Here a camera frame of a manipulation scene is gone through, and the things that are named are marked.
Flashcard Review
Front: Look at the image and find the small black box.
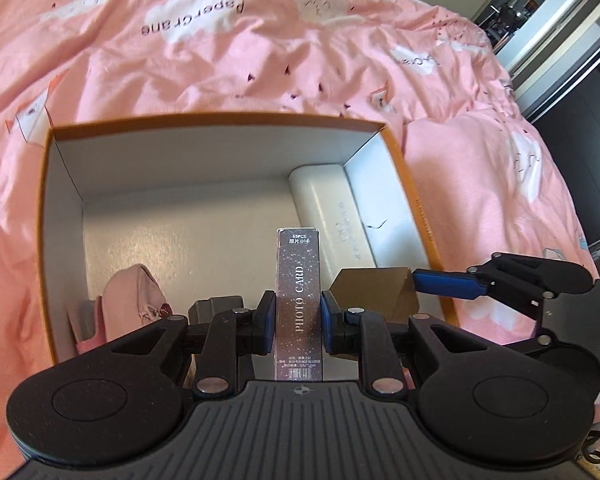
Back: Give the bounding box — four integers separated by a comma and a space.
188, 296, 244, 325

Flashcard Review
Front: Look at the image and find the gold box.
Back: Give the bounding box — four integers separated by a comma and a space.
329, 266, 419, 324

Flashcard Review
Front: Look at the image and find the photo card box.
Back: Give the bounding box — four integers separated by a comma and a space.
274, 228, 323, 382

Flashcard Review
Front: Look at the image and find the pink zip pouch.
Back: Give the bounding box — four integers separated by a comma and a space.
102, 264, 173, 341

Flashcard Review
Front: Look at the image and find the pink card holder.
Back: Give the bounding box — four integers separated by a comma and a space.
67, 296, 107, 354

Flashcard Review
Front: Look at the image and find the white glasses case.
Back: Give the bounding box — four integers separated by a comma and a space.
288, 165, 376, 288

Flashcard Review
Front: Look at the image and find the orange cardboard box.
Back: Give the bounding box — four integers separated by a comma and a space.
38, 113, 442, 362

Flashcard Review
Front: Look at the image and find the pink printed duvet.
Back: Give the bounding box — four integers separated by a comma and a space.
0, 0, 600, 391

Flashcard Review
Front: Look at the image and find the black cable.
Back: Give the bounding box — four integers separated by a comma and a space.
578, 418, 600, 466

